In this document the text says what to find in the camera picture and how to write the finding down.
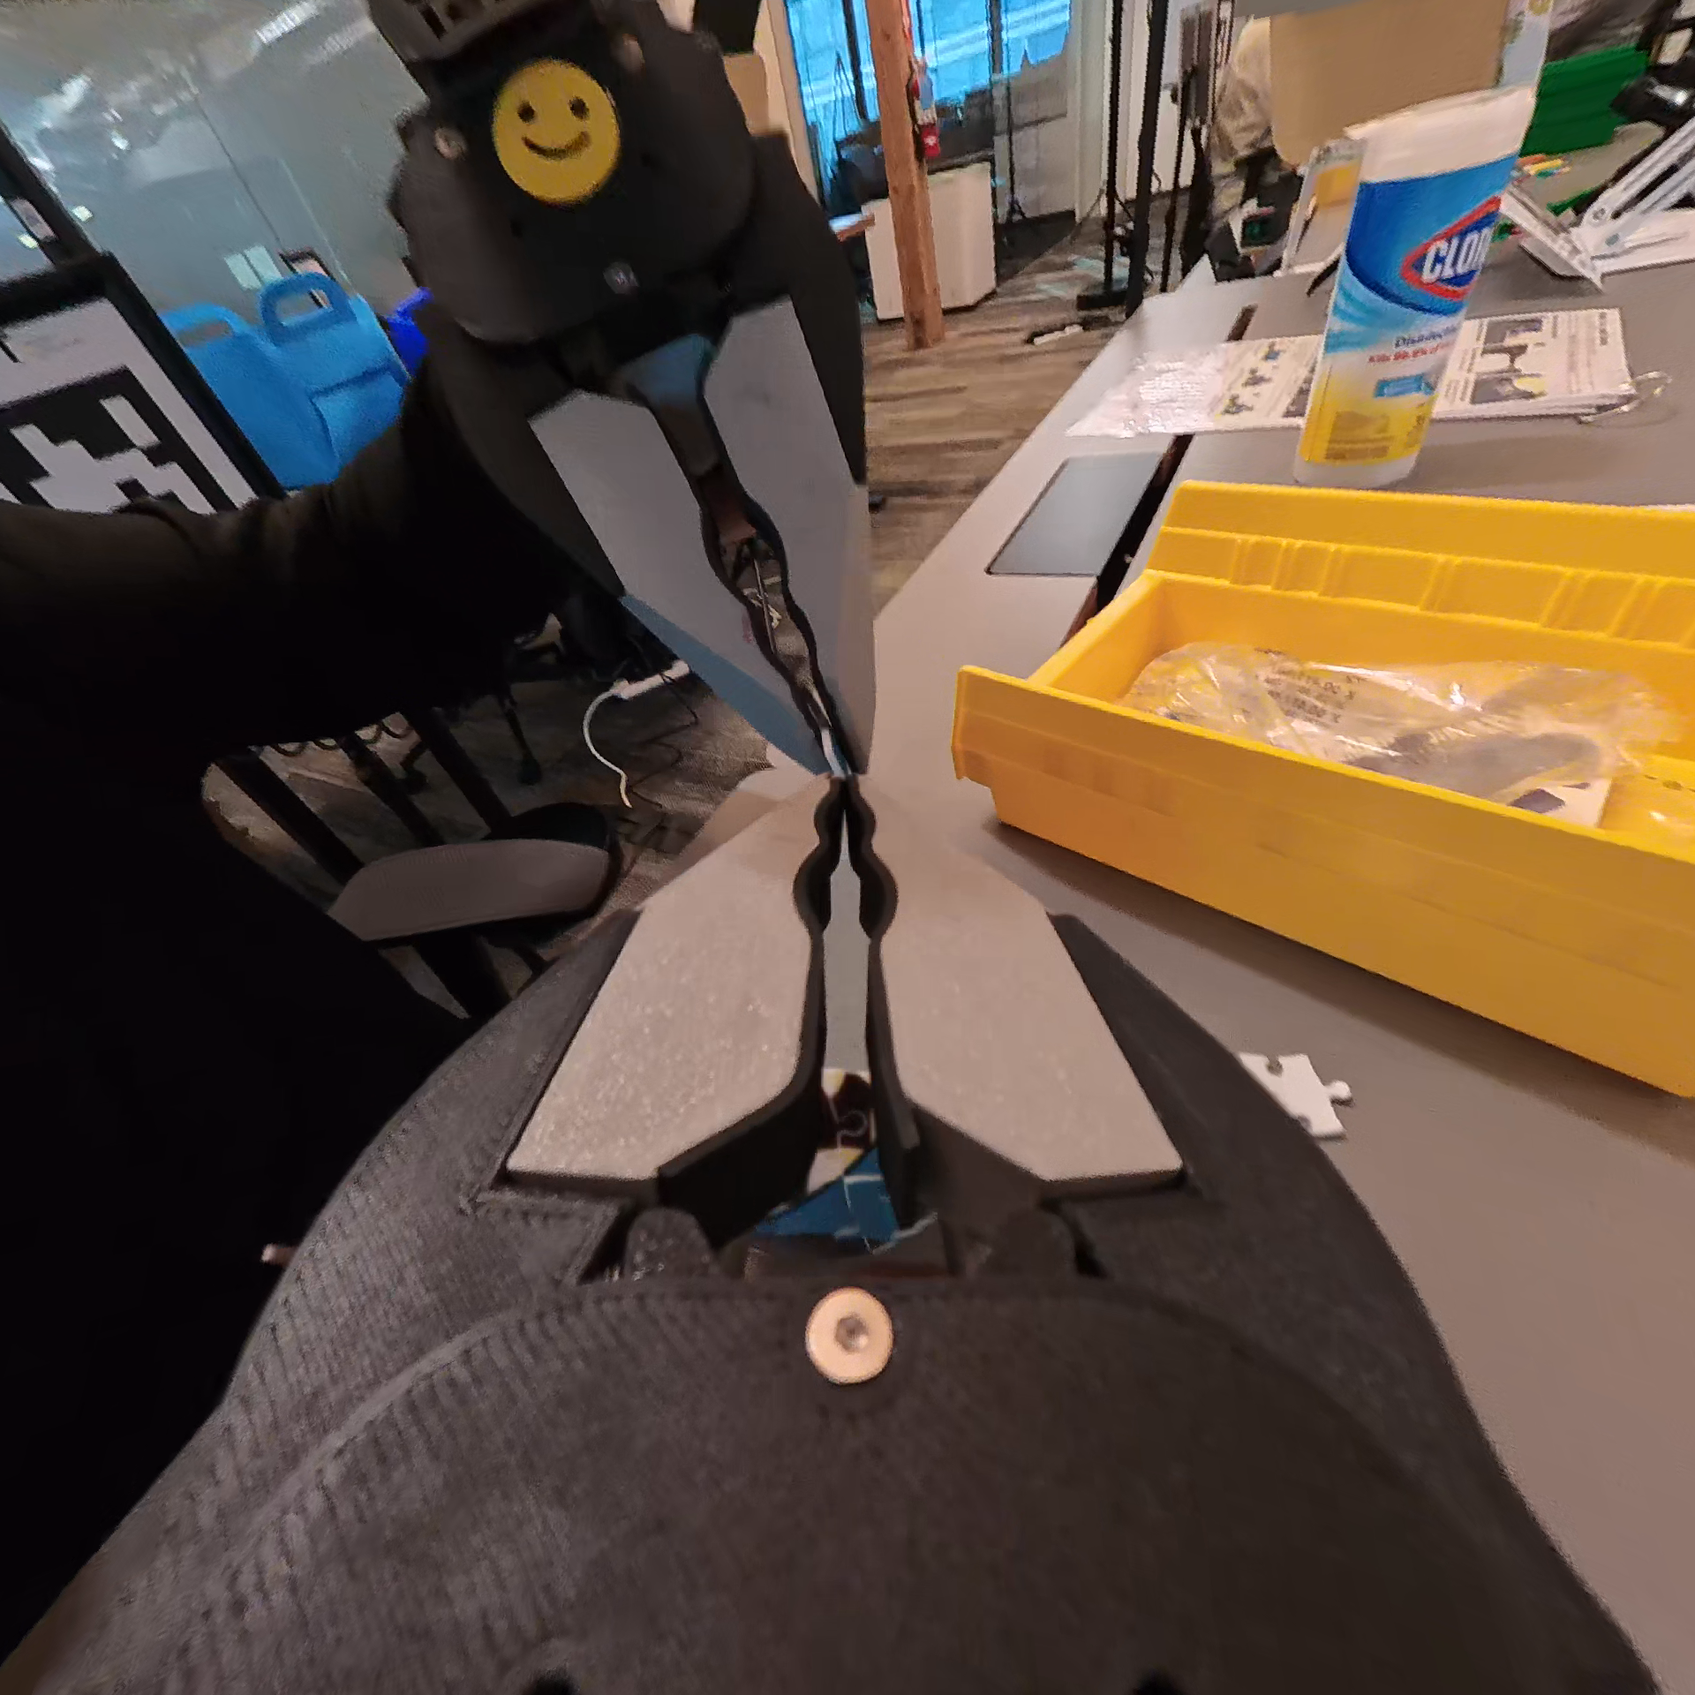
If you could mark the red fire extinguisher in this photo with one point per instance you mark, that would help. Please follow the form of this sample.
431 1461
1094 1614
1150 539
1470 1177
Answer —
927 124

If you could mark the white metal stand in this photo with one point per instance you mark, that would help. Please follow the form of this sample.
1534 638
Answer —
1562 251

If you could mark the white cabinet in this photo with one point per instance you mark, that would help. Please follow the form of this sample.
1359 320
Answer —
966 236

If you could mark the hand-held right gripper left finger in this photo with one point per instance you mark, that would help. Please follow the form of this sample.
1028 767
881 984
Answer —
676 1048

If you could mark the green plastic crate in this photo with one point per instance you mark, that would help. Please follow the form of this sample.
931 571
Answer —
1583 99

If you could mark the grey office chair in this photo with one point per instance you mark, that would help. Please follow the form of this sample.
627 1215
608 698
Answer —
463 881

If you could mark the blue shark puzzle ball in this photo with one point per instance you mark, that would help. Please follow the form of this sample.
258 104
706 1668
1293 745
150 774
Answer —
849 1190

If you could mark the disinfecting wipes canister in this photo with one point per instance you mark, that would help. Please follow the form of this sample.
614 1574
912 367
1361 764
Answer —
1389 343

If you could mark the printed paper sheet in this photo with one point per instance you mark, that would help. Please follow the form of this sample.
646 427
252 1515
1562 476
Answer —
1536 365

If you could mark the wooden post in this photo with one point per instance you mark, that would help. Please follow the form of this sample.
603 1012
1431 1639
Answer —
905 236

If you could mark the clear plastic bag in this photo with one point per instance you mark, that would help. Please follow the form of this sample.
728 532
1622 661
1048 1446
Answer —
1389 722

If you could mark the person's left forearm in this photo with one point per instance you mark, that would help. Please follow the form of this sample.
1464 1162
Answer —
199 595

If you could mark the printed paper in sleeve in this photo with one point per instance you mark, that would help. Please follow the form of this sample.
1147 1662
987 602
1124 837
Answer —
1191 391

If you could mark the yellow plastic bin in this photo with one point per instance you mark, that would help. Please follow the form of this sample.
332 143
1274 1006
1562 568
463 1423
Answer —
1325 899

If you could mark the blue plastic container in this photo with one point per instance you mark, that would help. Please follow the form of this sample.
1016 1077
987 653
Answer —
212 399
332 369

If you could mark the black tripod stand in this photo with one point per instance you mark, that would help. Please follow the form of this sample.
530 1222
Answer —
1147 134

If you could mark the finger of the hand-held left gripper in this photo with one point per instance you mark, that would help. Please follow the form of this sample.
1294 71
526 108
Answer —
809 450
660 527

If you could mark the cardboard panel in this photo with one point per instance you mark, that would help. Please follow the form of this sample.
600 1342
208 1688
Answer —
1389 73

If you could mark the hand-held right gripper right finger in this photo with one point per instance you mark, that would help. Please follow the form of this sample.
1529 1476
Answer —
1006 1048

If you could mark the white puzzle piece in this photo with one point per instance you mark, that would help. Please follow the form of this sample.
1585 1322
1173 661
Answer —
835 757
1293 1087

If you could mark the black white patterned board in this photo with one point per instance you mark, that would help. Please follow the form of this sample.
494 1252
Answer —
94 424

